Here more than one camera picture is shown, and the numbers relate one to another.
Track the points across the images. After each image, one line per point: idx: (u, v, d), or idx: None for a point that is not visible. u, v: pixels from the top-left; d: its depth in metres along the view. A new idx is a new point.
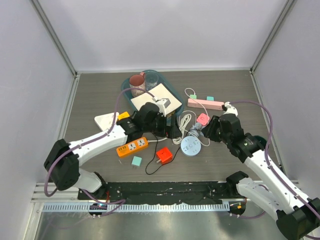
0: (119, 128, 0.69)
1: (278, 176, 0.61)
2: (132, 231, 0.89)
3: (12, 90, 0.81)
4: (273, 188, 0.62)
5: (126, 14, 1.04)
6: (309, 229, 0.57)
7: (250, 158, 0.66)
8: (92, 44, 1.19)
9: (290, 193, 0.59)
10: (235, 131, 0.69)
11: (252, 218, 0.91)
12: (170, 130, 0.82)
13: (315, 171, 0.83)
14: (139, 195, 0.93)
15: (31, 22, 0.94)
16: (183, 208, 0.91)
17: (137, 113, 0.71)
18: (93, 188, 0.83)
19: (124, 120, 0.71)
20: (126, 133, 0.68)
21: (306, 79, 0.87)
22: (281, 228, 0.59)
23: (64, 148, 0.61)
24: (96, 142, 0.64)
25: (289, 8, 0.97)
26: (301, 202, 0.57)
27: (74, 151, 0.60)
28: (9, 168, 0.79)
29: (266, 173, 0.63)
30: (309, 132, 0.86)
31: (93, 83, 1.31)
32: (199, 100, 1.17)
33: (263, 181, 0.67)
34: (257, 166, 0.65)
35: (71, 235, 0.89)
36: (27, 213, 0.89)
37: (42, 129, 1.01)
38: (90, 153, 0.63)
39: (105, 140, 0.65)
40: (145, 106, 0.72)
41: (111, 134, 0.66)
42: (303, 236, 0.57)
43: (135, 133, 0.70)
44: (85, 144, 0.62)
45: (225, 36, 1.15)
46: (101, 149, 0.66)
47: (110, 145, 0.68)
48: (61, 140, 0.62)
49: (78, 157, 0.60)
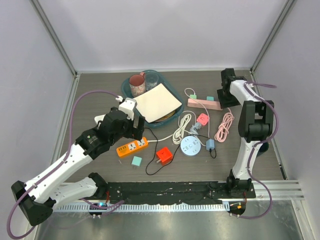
0: (77, 147, 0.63)
1: (245, 87, 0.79)
2: (131, 231, 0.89)
3: (12, 90, 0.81)
4: (241, 97, 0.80)
5: (125, 14, 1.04)
6: (259, 128, 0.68)
7: (233, 82, 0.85)
8: (91, 44, 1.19)
9: (250, 95, 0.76)
10: (228, 73, 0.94)
11: (252, 218, 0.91)
12: (138, 131, 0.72)
13: (314, 171, 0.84)
14: (139, 195, 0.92)
15: (31, 20, 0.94)
16: (183, 208, 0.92)
17: (101, 124, 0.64)
18: (89, 194, 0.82)
19: (85, 134, 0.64)
20: (85, 153, 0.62)
21: (306, 78, 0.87)
22: (240, 126, 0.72)
23: (22, 192, 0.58)
24: (53, 176, 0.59)
25: (289, 8, 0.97)
26: (257, 100, 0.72)
27: (30, 193, 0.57)
28: (10, 168, 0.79)
29: (240, 89, 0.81)
30: (308, 132, 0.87)
31: (93, 83, 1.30)
32: (199, 100, 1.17)
33: (239, 100, 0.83)
34: (236, 86, 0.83)
35: (71, 236, 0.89)
36: (22, 229, 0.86)
37: (42, 129, 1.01)
38: (49, 188, 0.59)
39: (61, 170, 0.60)
40: (109, 114, 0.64)
41: (68, 161, 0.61)
42: (254, 134, 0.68)
43: (99, 147, 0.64)
44: (40, 181, 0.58)
45: (225, 36, 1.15)
46: (62, 179, 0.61)
47: (74, 170, 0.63)
48: (15, 185, 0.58)
49: (34, 199, 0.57)
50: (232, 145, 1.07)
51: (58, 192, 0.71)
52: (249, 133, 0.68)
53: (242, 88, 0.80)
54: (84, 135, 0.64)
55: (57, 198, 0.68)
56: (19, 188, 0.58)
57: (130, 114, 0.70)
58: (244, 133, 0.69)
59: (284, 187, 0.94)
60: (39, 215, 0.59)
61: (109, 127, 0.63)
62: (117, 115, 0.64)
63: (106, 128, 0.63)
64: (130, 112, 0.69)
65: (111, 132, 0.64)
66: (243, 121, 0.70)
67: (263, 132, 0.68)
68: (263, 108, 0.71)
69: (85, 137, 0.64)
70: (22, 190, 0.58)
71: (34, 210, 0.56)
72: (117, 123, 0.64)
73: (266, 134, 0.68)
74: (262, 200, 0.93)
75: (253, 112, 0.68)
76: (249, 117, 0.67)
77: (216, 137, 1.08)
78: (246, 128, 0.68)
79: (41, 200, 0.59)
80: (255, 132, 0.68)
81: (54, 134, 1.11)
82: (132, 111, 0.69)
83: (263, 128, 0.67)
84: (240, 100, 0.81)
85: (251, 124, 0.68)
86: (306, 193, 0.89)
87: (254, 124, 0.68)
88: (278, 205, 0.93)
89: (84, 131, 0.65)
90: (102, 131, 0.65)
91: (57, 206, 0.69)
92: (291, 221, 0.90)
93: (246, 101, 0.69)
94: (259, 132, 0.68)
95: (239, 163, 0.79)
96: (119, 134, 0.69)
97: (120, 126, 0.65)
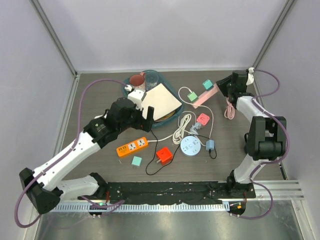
0: (85, 135, 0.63)
1: (254, 103, 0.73)
2: (131, 231, 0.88)
3: (12, 90, 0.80)
4: (249, 113, 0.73)
5: (126, 13, 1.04)
6: (271, 147, 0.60)
7: (240, 98, 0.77)
8: (91, 43, 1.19)
9: (259, 111, 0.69)
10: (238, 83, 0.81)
11: (253, 218, 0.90)
12: (147, 123, 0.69)
13: (314, 171, 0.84)
14: (139, 195, 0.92)
15: (30, 19, 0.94)
16: (183, 208, 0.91)
17: (109, 112, 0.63)
18: (90, 191, 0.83)
19: (92, 123, 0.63)
20: (94, 141, 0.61)
21: (307, 78, 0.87)
22: (248, 144, 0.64)
23: (30, 179, 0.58)
24: (61, 163, 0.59)
25: (289, 8, 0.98)
26: (266, 116, 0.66)
27: (38, 180, 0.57)
28: (9, 168, 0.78)
29: (247, 105, 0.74)
30: (308, 132, 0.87)
31: (93, 83, 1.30)
32: (200, 100, 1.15)
33: (247, 116, 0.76)
34: (243, 101, 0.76)
35: (71, 236, 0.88)
36: (22, 229, 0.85)
37: (42, 128, 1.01)
38: (57, 176, 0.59)
39: (70, 157, 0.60)
40: (117, 102, 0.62)
41: (76, 148, 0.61)
42: (265, 153, 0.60)
43: (107, 135, 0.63)
44: (49, 168, 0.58)
45: (225, 36, 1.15)
46: (70, 166, 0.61)
47: (81, 158, 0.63)
48: (22, 172, 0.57)
49: (43, 186, 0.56)
50: (232, 145, 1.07)
51: (64, 184, 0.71)
52: (259, 152, 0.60)
53: (249, 104, 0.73)
54: (92, 123, 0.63)
55: (64, 189, 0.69)
56: (27, 175, 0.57)
57: (138, 103, 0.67)
58: (254, 152, 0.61)
59: (284, 187, 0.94)
60: (47, 202, 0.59)
61: (115, 115, 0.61)
62: (124, 103, 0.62)
63: (113, 116, 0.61)
64: (138, 102, 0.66)
65: (118, 121, 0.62)
66: (252, 139, 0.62)
67: (275, 152, 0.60)
68: (273, 124, 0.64)
69: (93, 125, 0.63)
70: (30, 177, 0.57)
71: (42, 198, 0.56)
72: (124, 112, 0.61)
73: (278, 153, 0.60)
74: (262, 200, 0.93)
75: (263, 129, 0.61)
76: (259, 133, 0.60)
77: (226, 116, 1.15)
78: (257, 146, 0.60)
79: (50, 187, 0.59)
80: (266, 152, 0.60)
81: (54, 134, 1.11)
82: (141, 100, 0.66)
83: (275, 148, 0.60)
84: (248, 117, 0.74)
85: (261, 142, 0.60)
86: (306, 193, 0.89)
87: (265, 142, 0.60)
88: (278, 205, 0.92)
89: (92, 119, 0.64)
90: (110, 120, 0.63)
91: (64, 197, 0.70)
92: (291, 221, 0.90)
93: (256, 117, 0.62)
94: (271, 152, 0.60)
95: (243, 171, 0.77)
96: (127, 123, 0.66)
97: (128, 115, 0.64)
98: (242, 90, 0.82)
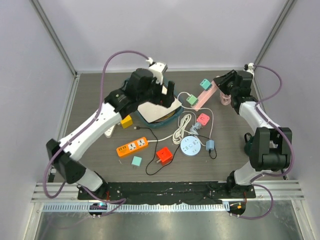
0: (107, 106, 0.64)
1: (258, 110, 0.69)
2: (131, 231, 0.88)
3: (12, 90, 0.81)
4: (252, 122, 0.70)
5: (126, 14, 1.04)
6: (275, 160, 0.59)
7: (243, 103, 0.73)
8: (91, 43, 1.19)
9: (264, 121, 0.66)
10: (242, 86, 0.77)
11: (253, 218, 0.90)
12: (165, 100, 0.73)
13: (314, 171, 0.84)
14: (139, 195, 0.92)
15: (30, 20, 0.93)
16: (183, 208, 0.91)
17: (129, 82, 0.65)
18: (95, 186, 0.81)
19: (113, 94, 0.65)
20: (116, 110, 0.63)
21: (307, 78, 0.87)
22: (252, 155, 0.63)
23: (56, 149, 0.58)
24: (85, 133, 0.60)
25: (289, 8, 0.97)
26: (271, 127, 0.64)
27: (65, 149, 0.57)
28: (9, 168, 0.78)
29: (251, 112, 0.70)
30: (308, 132, 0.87)
31: (93, 83, 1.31)
32: (200, 102, 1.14)
33: (250, 123, 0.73)
34: (246, 108, 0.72)
35: (71, 236, 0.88)
36: (22, 229, 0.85)
37: (42, 129, 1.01)
38: (83, 145, 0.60)
39: (94, 127, 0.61)
40: (136, 72, 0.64)
41: (99, 118, 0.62)
42: (269, 165, 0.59)
43: (128, 106, 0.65)
44: (74, 138, 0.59)
45: (225, 36, 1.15)
46: (94, 136, 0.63)
47: (104, 128, 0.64)
48: (49, 142, 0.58)
49: (70, 154, 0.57)
50: (232, 145, 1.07)
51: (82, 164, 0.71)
52: (263, 165, 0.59)
53: (253, 112, 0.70)
54: (112, 94, 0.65)
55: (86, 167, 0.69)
56: (53, 145, 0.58)
57: (158, 77, 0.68)
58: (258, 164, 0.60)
59: (284, 187, 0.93)
60: (74, 172, 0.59)
61: (136, 84, 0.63)
62: (143, 73, 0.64)
63: (134, 86, 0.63)
64: (159, 75, 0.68)
65: (138, 91, 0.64)
66: (255, 151, 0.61)
67: (279, 164, 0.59)
68: (278, 135, 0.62)
69: (114, 96, 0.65)
70: (56, 147, 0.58)
71: (70, 166, 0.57)
72: (144, 81, 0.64)
73: (282, 166, 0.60)
74: (262, 200, 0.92)
75: (267, 141, 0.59)
76: (263, 146, 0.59)
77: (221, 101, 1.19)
78: (260, 159, 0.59)
79: (77, 156, 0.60)
80: (270, 164, 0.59)
81: (54, 134, 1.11)
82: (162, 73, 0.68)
83: (279, 161, 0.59)
84: (251, 124, 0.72)
85: (265, 154, 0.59)
86: (306, 193, 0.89)
87: (269, 154, 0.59)
88: (278, 205, 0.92)
89: (112, 91, 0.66)
90: (130, 92, 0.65)
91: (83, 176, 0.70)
92: (291, 221, 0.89)
93: (260, 128, 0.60)
94: (274, 164, 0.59)
95: (243, 175, 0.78)
96: (147, 96, 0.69)
97: (147, 85, 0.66)
98: (246, 93, 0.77)
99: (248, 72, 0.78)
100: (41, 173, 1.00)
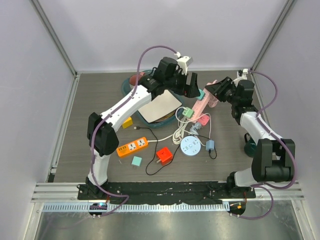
0: (141, 88, 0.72)
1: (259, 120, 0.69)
2: (131, 231, 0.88)
3: (12, 90, 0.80)
4: (254, 132, 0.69)
5: (126, 14, 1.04)
6: (278, 173, 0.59)
7: (245, 113, 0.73)
8: (91, 43, 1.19)
9: (265, 131, 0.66)
10: (243, 96, 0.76)
11: (253, 218, 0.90)
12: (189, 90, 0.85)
13: (314, 171, 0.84)
14: (139, 195, 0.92)
15: (30, 19, 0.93)
16: (183, 208, 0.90)
17: (158, 69, 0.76)
18: (102, 179, 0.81)
19: (144, 78, 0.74)
20: (149, 91, 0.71)
21: (306, 78, 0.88)
22: (254, 166, 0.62)
23: (98, 121, 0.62)
24: (124, 108, 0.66)
25: (289, 9, 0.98)
26: (273, 138, 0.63)
27: (107, 120, 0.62)
28: (10, 167, 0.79)
29: (252, 123, 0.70)
30: (308, 132, 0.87)
31: (93, 83, 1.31)
32: (195, 113, 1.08)
33: (251, 134, 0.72)
34: (247, 118, 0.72)
35: (71, 236, 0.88)
36: (22, 229, 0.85)
37: (42, 129, 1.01)
38: (121, 119, 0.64)
39: (131, 103, 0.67)
40: (163, 60, 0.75)
41: (135, 96, 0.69)
42: (272, 178, 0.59)
43: (158, 89, 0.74)
44: (114, 112, 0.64)
45: (225, 36, 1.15)
46: (130, 112, 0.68)
47: (137, 107, 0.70)
48: (93, 114, 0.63)
49: (112, 125, 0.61)
50: (232, 145, 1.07)
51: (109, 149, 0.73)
52: (266, 177, 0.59)
53: (254, 122, 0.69)
54: (144, 79, 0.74)
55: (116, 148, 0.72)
56: (97, 117, 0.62)
57: (184, 68, 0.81)
58: (261, 177, 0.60)
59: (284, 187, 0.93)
60: (112, 143, 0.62)
61: (164, 69, 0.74)
62: (170, 61, 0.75)
63: (162, 71, 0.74)
64: (184, 66, 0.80)
65: (166, 75, 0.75)
66: (258, 163, 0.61)
67: (282, 177, 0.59)
68: (281, 147, 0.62)
69: (146, 80, 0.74)
70: (98, 119, 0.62)
71: (110, 136, 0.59)
72: (170, 67, 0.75)
73: (284, 179, 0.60)
74: (262, 200, 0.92)
75: (270, 153, 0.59)
76: (266, 158, 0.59)
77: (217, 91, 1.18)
78: (263, 172, 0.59)
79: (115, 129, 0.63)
80: (273, 177, 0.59)
81: (54, 134, 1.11)
82: (186, 65, 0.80)
83: (283, 173, 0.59)
84: (252, 135, 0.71)
85: (268, 167, 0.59)
86: (306, 193, 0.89)
87: (272, 166, 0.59)
88: (278, 205, 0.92)
89: (142, 78, 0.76)
90: (158, 77, 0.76)
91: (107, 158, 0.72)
92: (291, 221, 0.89)
93: (262, 140, 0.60)
94: (278, 177, 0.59)
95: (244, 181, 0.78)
96: (172, 83, 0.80)
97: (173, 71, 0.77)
98: (247, 104, 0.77)
99: (250, 81, 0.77)
100: (41, 173, 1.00)
